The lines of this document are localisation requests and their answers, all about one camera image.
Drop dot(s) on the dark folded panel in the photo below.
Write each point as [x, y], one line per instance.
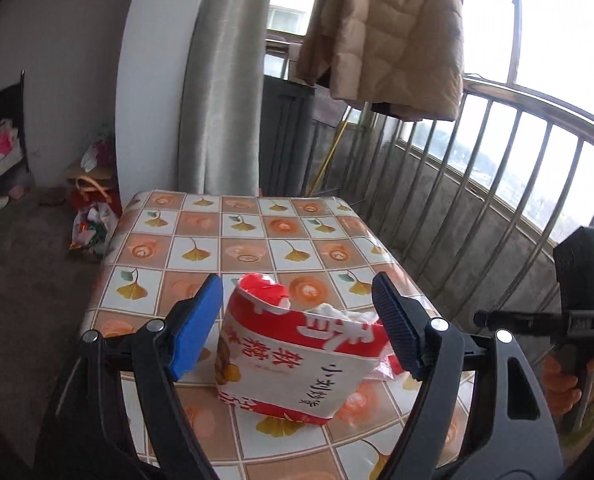
[285, 136]

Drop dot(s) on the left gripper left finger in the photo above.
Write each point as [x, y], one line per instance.
[85, 433]

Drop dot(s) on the red white snack bag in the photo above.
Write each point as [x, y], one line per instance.
[296, 365]

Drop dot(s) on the steel balcony railing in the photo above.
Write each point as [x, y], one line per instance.
[472, 209]

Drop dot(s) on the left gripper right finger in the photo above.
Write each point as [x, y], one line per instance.
[509, 432]

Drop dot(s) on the patterned vinyl tablecloth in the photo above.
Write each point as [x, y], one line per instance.
[297, 254]

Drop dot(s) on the right hand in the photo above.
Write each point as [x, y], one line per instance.
[561, 391]

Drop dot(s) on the yellow broom stick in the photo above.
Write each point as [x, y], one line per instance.
[339, 132]

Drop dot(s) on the beige puffer jacket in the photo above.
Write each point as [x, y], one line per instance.
[404, 57]

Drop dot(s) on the colourful plastic bag on floor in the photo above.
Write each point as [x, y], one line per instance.
[93, 229]

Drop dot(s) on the grey curtain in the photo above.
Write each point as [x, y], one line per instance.
[219, 132]

